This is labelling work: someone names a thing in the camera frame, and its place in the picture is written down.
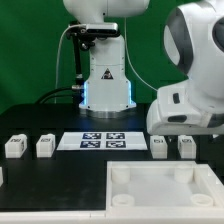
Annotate white square table top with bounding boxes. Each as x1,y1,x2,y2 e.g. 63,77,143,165
106,161,224,211

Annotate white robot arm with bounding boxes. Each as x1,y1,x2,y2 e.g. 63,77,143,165
63,0,224,135

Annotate white marker sheet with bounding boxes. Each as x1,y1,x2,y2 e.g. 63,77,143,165
57,132,147,150

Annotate white block left edge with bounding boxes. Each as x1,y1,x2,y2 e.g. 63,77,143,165
0,167,4,188

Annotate black cables at base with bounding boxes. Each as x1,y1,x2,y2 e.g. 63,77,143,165
35,85,84,105

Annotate grey camera on stand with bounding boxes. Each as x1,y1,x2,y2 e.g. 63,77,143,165
80,23,120,37

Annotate grey cable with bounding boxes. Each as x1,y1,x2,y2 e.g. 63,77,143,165
53,23,83,104

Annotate white front rail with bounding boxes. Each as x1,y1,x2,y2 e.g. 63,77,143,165
0,212,224,224

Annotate white obstacle wall right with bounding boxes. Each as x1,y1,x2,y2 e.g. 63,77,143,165
212,167,224,185

